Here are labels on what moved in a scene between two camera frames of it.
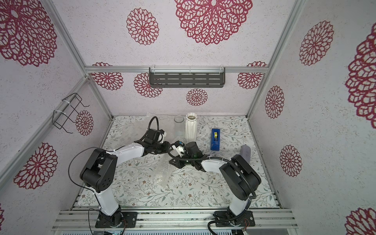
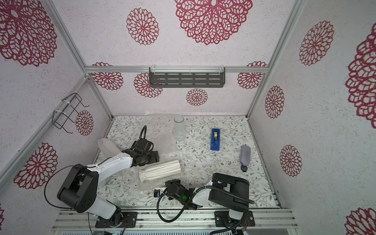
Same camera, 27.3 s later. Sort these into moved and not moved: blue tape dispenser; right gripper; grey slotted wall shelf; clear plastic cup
Moved: right gripper
Not moved: clear plastic cup; blue tape dispenser; grey slotted wall shelf
